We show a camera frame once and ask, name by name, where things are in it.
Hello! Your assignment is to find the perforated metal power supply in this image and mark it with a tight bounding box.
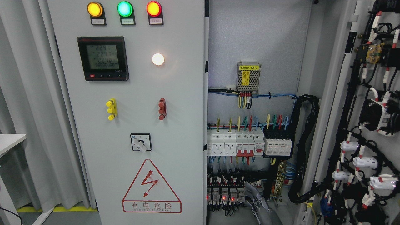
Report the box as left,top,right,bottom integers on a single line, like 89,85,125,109
236,61,261,94

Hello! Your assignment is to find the red terminal post pair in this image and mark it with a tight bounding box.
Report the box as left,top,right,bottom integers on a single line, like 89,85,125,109
158,98,166,121

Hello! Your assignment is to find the white lit indicator lamp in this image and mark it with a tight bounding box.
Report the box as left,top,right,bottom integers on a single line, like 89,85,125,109
152,53,165,66

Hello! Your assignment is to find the grey robotic left hand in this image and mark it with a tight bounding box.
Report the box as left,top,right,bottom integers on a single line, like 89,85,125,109
244,182,283,225

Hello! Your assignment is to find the red electric danger warning sticker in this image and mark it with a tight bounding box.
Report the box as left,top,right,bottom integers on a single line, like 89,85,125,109
122,159,182,214

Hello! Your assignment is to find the green indicator lamp left door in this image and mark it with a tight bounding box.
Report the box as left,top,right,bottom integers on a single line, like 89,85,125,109
117,1,136,26

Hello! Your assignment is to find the black right cable loom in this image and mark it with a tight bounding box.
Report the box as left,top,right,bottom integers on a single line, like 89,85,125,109
288,94,320,204

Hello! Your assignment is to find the grey cabinet door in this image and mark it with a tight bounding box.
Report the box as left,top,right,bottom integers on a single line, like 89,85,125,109
289,0,399,225
48,0,206,225

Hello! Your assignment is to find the red indicator lamp left door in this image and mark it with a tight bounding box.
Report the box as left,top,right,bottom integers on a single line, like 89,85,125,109
146,1,164,25

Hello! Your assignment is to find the white socket breaker row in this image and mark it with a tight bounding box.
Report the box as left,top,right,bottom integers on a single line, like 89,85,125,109
207,129,265,157

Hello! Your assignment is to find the black digital power meter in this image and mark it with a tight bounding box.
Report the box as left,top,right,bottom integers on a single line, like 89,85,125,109
77,37,129,81

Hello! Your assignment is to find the yellow indicator lamp left door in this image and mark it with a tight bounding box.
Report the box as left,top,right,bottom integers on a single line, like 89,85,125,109
86,2,106,26

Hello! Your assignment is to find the brass terminal bar right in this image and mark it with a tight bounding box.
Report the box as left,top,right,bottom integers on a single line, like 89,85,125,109
271,161,286,199

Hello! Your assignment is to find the white table edge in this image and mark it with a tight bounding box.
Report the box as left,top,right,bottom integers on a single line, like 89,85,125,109
0,134,26,158

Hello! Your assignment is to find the left door rotary selector switch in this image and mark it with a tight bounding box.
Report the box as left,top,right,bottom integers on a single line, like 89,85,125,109
130,133,152,153

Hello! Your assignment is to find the relay row with red lights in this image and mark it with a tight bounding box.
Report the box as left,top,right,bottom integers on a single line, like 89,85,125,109
206,186,251,207

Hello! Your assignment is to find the black surge protector module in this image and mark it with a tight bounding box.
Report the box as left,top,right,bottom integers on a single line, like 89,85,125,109
263,127,294,159

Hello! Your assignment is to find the grey curtain left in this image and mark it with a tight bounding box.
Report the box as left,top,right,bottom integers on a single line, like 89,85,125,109
1,0,96,211

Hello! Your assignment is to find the yellow terminal post pair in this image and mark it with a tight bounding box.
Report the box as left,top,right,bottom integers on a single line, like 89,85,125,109
106,98,118,121

